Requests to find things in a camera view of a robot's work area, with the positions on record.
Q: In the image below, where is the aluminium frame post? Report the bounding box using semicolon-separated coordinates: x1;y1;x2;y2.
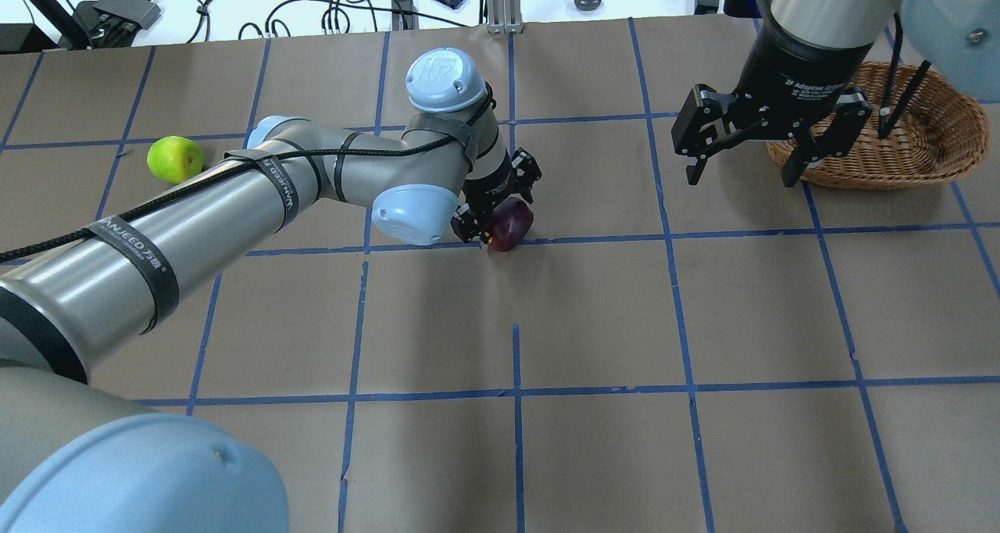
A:
483;0;523;34

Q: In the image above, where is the black power adapter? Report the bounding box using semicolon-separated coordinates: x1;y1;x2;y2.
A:
390;0;419;31

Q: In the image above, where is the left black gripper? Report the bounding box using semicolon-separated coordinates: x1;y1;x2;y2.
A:
452;148;542;244

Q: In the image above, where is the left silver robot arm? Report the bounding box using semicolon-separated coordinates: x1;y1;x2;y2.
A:
2;48;542;532

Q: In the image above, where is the green apple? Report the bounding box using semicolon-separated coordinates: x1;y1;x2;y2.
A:
146;135;205;184

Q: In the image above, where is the black braided cable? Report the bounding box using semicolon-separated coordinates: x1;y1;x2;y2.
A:
0;84;498;264

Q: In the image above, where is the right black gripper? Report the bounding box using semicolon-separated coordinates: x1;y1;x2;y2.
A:
672;25;872;188

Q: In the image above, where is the dark purple apple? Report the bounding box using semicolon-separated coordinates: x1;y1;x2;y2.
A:
484;197;534;252

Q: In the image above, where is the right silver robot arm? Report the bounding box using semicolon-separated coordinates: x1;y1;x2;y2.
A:
671;0;999;187

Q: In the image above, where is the woven wicker basket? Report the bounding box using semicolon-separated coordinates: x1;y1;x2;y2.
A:
802;70;990;190

